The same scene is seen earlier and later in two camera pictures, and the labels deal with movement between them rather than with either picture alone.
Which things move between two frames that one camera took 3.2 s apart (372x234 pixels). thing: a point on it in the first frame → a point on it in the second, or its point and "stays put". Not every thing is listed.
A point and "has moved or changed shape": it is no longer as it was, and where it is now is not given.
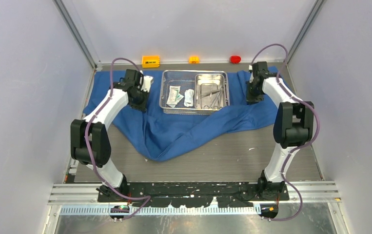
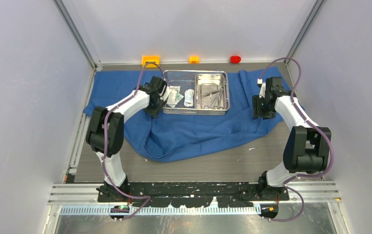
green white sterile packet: [174, 96] stays put
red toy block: [234, 59] stays put
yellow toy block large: [150, 61] stays put
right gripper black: [251, 99] → [257, 111]
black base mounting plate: [190, 194] stays put
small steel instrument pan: [210, 91] stays put
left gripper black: [142, 107] → [153, 113]
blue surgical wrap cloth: [164, 137] has moved or changed shape
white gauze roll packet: [188, 101] stays put
